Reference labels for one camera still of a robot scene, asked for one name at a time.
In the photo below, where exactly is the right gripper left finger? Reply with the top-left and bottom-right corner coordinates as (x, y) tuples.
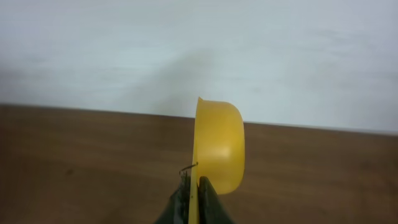
(154, 175), (191, 224)

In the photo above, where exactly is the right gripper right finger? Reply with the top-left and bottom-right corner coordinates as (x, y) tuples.
(198, 176), (234, 224)

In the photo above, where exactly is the yellow plastic measuring scoop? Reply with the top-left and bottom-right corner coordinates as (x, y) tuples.
(188, 98), (245, 224)

